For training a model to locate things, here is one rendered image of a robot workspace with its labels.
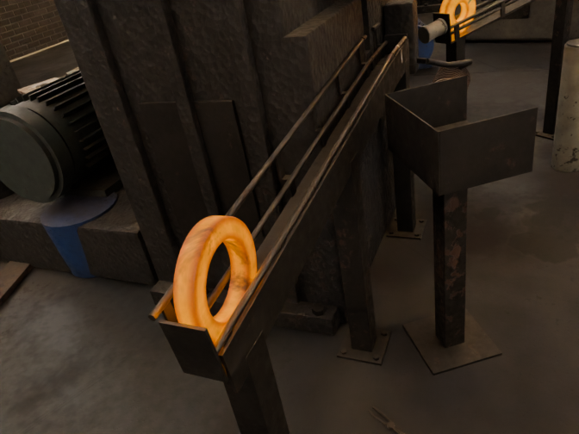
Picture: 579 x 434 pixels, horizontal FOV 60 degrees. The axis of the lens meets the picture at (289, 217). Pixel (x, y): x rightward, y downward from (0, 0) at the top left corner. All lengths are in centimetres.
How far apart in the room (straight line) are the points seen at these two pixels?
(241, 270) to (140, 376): 91
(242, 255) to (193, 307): 15
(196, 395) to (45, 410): 45
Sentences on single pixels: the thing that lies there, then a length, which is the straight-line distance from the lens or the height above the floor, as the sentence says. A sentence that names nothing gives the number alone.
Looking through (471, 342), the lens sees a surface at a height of 1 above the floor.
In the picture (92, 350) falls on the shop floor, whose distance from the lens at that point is 183.
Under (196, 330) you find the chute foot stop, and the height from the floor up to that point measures 67.
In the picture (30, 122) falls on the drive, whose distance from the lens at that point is 202.
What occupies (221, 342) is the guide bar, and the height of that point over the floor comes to 63.
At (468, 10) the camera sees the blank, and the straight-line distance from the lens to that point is 208.
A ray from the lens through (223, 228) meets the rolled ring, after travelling 71.
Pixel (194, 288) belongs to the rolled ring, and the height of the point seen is 72.
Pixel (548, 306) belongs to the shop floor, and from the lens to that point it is 169.
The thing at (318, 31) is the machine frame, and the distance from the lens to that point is 126.
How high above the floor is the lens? 111
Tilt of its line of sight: 31 degrees down
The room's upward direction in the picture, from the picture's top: 11 degrees counter-clockwise
